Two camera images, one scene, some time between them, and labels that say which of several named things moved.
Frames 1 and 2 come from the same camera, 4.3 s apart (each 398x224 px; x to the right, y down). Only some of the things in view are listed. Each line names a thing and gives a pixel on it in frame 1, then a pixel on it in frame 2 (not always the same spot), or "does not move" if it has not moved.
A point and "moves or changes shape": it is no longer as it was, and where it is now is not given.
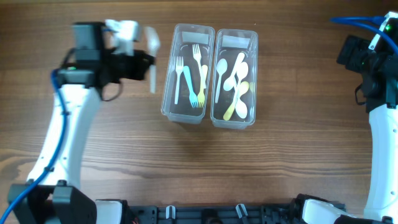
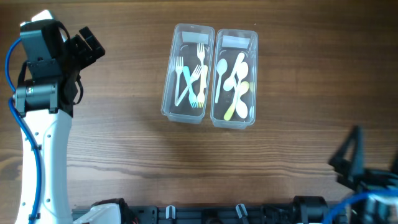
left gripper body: (124, 65) -> (81, 55)
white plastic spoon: (221, 67) does not move
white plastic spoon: (242, 71) does not move
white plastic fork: (196, 52) moves or changes shape
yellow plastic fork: (201, 101) does not move
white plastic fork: (153, 43) -> (194, 77)
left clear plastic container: (188, 74) does not move
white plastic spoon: (229, 83) does not move
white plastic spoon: (240, 109) does not move
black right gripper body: (360, 57) -> (377, 178)
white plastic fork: (192, 96) does not move
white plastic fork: (179, 66) does not move
